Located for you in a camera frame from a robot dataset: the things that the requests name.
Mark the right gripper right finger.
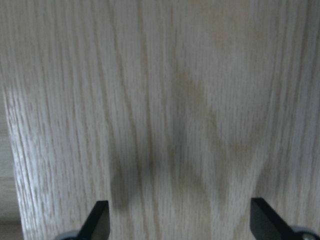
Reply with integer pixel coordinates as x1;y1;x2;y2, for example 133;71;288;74
249;197;320;240

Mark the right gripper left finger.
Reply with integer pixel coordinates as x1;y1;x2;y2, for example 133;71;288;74
53;200;111;240

